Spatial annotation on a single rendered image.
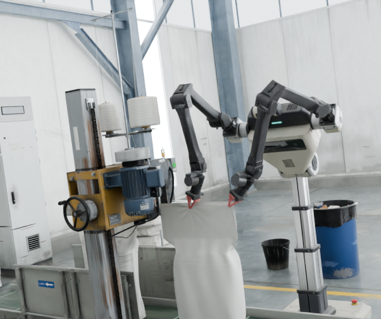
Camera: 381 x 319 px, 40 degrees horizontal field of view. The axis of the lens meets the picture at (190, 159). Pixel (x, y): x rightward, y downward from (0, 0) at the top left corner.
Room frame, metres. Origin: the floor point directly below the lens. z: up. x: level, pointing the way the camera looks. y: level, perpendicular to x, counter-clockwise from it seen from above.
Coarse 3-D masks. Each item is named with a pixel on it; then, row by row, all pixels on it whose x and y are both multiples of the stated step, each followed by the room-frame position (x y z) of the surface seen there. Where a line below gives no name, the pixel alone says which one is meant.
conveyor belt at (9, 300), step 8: (0, 296) 4.05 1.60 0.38; (8, 296) 4.02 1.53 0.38; (16, 296) 3.99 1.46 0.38; (0, 304) 3.82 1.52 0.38; (8, 304) 3.80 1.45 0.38; (16, 304) 3.77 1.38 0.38; (152, 312) 3.24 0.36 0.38; (160, 312) 3.22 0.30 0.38; (168, 312) 3.20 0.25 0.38; (176, 312) 3.18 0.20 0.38
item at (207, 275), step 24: (168, 216) 2.99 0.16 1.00; (192, 216) 2.89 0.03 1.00; (216, 216) 2.80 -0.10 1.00; (168, 240) 3.00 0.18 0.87; (192, 240) 2.90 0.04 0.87; (216, 240) 2.80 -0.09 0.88; (192, 264) 2.82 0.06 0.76; (216, 264) 2.74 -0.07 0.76; (240, 264) 2.81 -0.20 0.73; (192, 288) 2.83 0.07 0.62; (216, 288) 2.74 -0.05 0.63; (240, 288) 2.76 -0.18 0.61; (192, 312) 2.83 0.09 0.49; (216, 312) 2.75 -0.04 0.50; (240, 312) 2.74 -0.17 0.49
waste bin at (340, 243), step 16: (336, 208) 4.57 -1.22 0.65; (352, 208) 4.65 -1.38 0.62; (320, 224) 4.65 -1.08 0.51; (336, 224) 4.60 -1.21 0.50; (352, 224) 4.66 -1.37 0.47; (320, 240) 4.68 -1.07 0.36; (336, 240) 4.61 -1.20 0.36; (352, 240) 4.65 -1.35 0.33; (320, 256) 4.71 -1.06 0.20; (336, 256) 4.62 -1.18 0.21; (352, 256) 4.64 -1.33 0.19; (336, 272) 4.63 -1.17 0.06; (352, 272) 4.64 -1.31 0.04
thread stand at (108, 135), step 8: (104, 16) 2.91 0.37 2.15; (112, 16) 2.88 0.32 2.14; (112, 24) 2.88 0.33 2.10; (120, 80) 2.88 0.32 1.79; (120, 88) 2.88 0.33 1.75; (144, 128) 2.81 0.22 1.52; (152, 128) 2.79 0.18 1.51; (112, 136) 2.95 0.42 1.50; (128, 136) 2.87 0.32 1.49; (128, 144) 2.88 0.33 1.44
